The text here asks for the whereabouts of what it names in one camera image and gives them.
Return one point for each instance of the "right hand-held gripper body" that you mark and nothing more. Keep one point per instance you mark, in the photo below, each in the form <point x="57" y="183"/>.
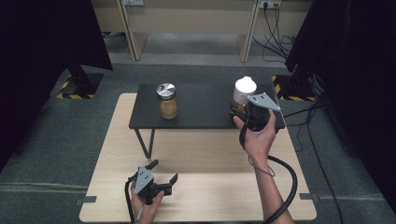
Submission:
<point x="258" y="116"/>

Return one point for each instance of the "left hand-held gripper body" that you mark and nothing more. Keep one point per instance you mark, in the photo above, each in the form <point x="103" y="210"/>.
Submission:
<point x="144" y="182"/>

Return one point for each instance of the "clear bottle with white lid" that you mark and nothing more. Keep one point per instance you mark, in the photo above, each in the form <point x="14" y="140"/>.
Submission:
<point x="244" y="88"/>

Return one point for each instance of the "black raised shelf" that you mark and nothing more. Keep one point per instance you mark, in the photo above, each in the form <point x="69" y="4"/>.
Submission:
<point x="202" y="105"/>

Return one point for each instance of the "glass jar with silver lid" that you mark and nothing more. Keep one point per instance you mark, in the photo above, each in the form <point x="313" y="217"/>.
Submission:
<point x="168" y="105"/>

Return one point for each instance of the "person's right hand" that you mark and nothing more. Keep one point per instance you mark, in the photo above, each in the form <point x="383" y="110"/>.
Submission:
<point x="258" y="143"/>

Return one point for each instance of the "person's left hand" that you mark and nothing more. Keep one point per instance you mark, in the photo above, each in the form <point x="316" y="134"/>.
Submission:
<point x="144" y="213"/>

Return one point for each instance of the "stand with striped base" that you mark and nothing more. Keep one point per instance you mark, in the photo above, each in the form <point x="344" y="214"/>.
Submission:
<point x="81" y="85"/>
<point x="295" y="88"/>

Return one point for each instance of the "grey floor tape piece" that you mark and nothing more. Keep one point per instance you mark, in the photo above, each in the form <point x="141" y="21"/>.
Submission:
<point x="308" y="196"/>
<point x="87" y="200"/>

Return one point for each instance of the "black curtain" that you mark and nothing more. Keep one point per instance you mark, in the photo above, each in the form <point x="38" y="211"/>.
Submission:
<point x="40" y="62"/>
<point x="351" y="77"/>

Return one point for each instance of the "beige desk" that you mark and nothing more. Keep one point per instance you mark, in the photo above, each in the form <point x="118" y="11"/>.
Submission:
<point x="193" y="18"/>

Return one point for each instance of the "white wall socket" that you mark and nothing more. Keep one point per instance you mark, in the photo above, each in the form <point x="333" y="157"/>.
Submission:
<point x="134" y="2"/>
<point x="270" y="3"/>

